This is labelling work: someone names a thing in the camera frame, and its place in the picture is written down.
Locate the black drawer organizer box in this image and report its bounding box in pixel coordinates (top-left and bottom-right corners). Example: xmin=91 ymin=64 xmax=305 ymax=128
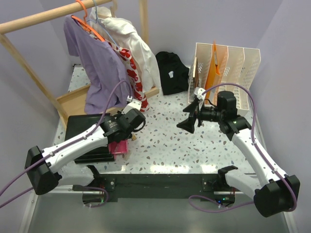
xmin=65 ymin=114 xmax=115 ymax=164

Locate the pink drawer tray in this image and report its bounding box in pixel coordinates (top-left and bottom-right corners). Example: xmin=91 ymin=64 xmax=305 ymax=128
xmin=108 ymin=140 xmax=128 ymax=156

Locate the Three Days To See book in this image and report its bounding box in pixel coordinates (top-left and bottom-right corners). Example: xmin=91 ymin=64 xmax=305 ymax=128
xmin=189 ymin=56 xmax=200 ymax=102

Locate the beige eraser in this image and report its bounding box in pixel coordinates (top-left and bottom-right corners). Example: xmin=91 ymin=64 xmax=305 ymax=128
xmin=123 ymin=151 xmax=132 ymax=161

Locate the black folded garment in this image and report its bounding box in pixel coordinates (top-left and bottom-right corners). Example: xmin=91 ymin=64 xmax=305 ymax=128
xmin=155 ymin=51 xmax=190 ymax=95

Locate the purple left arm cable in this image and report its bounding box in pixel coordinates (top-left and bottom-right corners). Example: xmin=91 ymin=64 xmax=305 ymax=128
xmin=0 ymin=80 xmax=134 ymax=209

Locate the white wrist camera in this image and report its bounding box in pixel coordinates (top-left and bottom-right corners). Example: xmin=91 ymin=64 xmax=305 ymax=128
xmin=194 ymin=87 xmax=206 ymax=105
xmin=121 ymin=96 xmax=142 ymax=114

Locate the wooden clothes hanger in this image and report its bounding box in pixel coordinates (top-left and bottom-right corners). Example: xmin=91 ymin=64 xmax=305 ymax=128
xmin=110 ymin=0 xmax=118 ymax=17

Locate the white shirt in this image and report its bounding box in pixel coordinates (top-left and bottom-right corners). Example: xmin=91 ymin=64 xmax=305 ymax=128
xmin=89 ymin=7 xmax=161 ymax=92

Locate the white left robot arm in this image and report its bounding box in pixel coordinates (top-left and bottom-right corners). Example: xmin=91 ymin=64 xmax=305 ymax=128
xmin=25 ymin=109 xmax=146 ymax=195

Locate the purple t-shirt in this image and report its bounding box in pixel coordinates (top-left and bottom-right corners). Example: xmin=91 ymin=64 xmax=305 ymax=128
xmin=63 ymin=16 xmax=133 ymax=114

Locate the light blue clothes hanger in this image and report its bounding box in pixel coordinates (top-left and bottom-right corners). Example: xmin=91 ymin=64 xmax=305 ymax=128
xmin=86 ymin=0 xmax=120 ymax=48

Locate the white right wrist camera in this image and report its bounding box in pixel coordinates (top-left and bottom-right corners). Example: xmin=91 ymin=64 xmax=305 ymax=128
xmin=194 ymin=87 xmax=206 ymax=105

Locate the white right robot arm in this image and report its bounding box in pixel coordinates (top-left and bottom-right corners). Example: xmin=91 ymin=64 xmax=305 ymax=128
xmin=177 ymin=88 xmax=300 ymax=217

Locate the red white patterned garment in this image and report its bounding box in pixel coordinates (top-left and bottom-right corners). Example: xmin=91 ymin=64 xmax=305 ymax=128
xmin=108 ymin=41 xmax=150 ymax=112

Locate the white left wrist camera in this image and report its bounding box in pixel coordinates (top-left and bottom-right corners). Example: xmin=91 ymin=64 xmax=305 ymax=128
xmin=121 ymin=96 xmax=142 ymax=114

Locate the orange clothes hanger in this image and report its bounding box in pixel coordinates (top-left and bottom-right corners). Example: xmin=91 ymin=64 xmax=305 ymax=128
xmin=71 ymin=0 xmax=105 ymax=42

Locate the orange folder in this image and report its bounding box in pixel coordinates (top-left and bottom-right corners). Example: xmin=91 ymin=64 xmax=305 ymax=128
xmin=203 ymin=40 xmax=229 ymax=105

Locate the wooden clothes rack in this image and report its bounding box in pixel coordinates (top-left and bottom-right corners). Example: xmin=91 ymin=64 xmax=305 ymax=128
xmin=0 ymin=0 xmax=160 ymax=132

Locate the aluminium rail frame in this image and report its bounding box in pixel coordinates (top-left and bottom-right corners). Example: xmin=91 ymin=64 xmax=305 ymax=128
xmin=242 ymin=155 xmax=289 ymax=195

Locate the cream file organizer rack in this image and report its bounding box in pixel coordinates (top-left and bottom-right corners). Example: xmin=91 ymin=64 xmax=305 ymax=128
xmin=188 ymin=43 xmax=261 ymax=103

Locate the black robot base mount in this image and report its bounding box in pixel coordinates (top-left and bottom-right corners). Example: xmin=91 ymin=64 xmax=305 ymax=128
xmin=87 ymin=165 xmax=236 ymax=207

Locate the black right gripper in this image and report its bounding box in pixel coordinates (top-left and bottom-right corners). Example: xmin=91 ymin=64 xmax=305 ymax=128
xmin=177 ymin=99 xmax=224 ymax=133

